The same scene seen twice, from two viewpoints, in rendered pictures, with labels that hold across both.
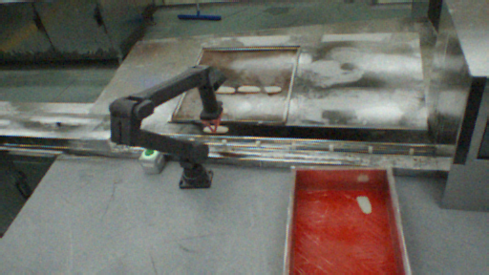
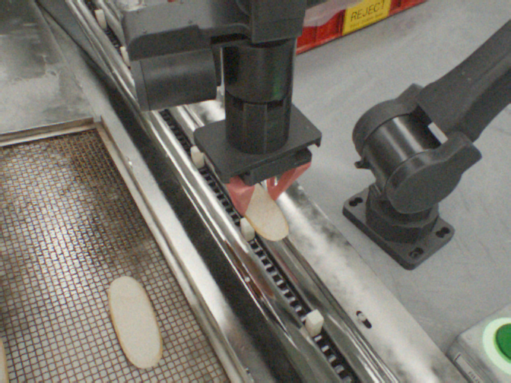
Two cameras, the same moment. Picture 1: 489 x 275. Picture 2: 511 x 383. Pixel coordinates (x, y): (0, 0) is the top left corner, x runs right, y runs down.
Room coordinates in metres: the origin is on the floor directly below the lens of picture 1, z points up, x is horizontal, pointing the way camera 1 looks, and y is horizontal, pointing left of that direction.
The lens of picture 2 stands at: (1.54, 0.30, 1.32)
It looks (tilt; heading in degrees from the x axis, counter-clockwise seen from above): 49 degrees down; 219
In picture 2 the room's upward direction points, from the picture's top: straight up
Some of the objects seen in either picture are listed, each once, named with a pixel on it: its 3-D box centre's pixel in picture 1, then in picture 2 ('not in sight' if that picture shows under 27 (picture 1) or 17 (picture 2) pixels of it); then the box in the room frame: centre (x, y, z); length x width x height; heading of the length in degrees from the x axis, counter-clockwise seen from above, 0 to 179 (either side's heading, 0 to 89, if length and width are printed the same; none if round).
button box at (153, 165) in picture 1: (154, 163); (490, 371); (1.25, 0.36, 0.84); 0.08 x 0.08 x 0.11; 69
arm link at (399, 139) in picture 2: (191, 153); (404, 166); (1.15, 0.19, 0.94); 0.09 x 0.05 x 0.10; 146
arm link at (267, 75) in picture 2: (207, 90); (251, 56); (1.29, 0.09, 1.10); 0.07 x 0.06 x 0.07; 146
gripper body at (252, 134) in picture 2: (209, 104); (258, 116); (1.29, 0.09, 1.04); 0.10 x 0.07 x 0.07; 159
